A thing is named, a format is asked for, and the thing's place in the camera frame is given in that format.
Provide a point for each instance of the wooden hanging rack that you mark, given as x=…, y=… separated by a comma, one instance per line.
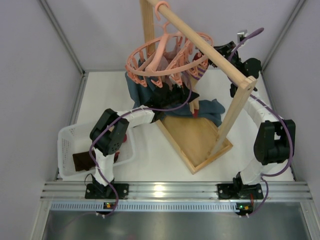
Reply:
x=198, y=141

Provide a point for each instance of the aluminium mounting rail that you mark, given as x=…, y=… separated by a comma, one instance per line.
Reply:
x=279, y=191

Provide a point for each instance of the white plastic basket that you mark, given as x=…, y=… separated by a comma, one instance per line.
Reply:
x=75, y=139

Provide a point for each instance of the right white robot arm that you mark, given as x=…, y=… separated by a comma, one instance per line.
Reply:
x=274, y=144

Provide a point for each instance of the slotted cable duct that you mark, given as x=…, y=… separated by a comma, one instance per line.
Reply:
x=155, y=206

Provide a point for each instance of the pink round clip hanger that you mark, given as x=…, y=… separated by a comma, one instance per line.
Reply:
x=168, y=56

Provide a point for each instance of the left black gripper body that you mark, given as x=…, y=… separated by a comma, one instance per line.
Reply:
x=175, y=92

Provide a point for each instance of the brown striped sock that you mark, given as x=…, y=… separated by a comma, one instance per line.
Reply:
x=83, y=161

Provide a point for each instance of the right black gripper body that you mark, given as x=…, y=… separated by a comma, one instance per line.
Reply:
x=219, y=51

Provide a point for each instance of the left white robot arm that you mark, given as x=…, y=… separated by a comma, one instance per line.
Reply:
x=109, y=133

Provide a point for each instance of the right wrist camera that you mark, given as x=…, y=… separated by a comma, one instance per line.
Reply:
x=241, y=35

